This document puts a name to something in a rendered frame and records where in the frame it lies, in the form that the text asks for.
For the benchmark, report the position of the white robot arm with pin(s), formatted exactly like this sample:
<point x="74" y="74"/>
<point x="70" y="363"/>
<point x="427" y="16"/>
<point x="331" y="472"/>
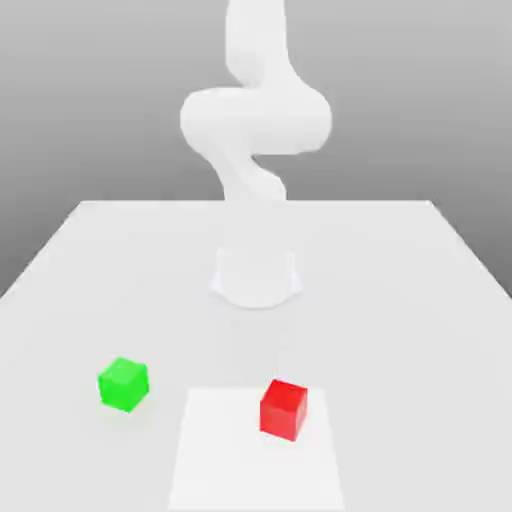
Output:
<point x="256" y="120"/>

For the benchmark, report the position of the small green cube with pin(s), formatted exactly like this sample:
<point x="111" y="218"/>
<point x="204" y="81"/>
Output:
<point x="122" y="386"/>

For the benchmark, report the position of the small red cube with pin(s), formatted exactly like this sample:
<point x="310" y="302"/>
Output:
<point x="282" y="412"/>

